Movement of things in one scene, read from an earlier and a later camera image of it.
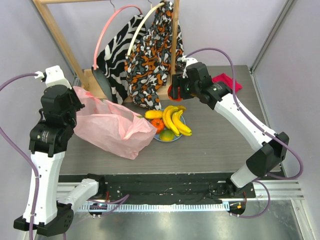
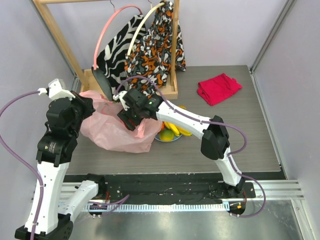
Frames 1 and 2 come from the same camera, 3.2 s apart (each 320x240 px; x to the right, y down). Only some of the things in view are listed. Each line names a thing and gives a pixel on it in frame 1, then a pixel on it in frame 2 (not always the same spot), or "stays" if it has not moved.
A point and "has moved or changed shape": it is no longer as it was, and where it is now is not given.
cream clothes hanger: [140, 23] stays
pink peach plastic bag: [111, 127] has moved or changed shape
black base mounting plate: [160, 188] stays
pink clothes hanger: [115, 12] stays
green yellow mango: [166, 135] stays
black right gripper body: [175, 85] → [127, 120]
